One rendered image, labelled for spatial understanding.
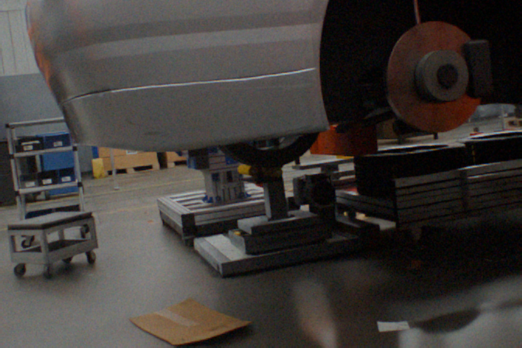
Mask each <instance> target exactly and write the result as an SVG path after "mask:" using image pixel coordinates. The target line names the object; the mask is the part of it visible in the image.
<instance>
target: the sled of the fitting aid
mask: <svg viewBox="0 0 522 348"><path fill-rule="evenodd" d="M228 234H229V235H230V240H229V241H231V244H233V246H235V247H236V248H237V249H239V250H242V251H243V252H244V253H254V252H262V251H264V250H269V249H277V248H282V247H287V246H292V245H295V244H300V243H305V242H316V241H321V240H324V239H327V238H332V227H331V225H330V224H326V222H324V221H321V219H320V224H311V225H305V226H301V227H296V228H288V229H282V230H277V231H268V232H264V233H259V234H258V235H250V234H249V233H248V232H247V231H244V230H242V229H240V228H239V229H234V230H228Z"/></svg>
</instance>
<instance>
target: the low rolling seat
mask: <svg viewBox="0 0 522 348"><path fill-rule="evenodd" d="M83 224H89V230H90V236H91V238H64V229H67V228H73V227H75V226H79V225H83ZM54 231H58V237H59V239H58V240H53V241H51V242H49V241H48V239H47V235H50V234H51V233H54ZM15 235H39V236H40V245H37V246H33V247H30V248H27V249H21V250H18V251H17V249H16V239H15ZM7 236H8V241H9V251H10V258H11V263H18V264H16V267H15V268H14V273H15V275H16V276H17V277H22V276H23V274H25V273H26V263H41V264H44V266H43V277H44V278H46V279H50V278H51V277H52V273H53V271H52V267H53V266H52V264H53V263H52V262H55V261H58V260H62V261H63V262H65V263H69V262H71V261H72V259H73V256H77V255H78V254H80V253H85V255H86V258H87V261H89V263H94V262H95V261H96V254H95V253H94V252H93V249H98V242H97V237H96V225H95V218H94V217H93V215H92V212H91V211H85V212H58V213H53V214H48V215H44V216H39V217H33V218H30V219H26V220H21V221H19V222H15V223H11V224H8V230H7Z"/></svg>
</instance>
